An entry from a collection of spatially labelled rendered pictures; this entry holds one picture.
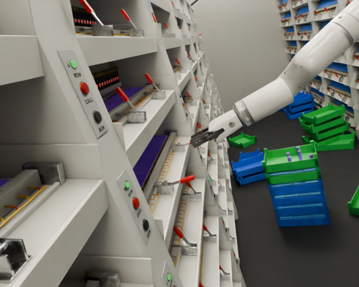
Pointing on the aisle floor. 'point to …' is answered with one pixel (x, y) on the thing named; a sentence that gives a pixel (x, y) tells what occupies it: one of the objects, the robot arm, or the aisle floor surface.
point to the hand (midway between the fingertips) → (197, 139)
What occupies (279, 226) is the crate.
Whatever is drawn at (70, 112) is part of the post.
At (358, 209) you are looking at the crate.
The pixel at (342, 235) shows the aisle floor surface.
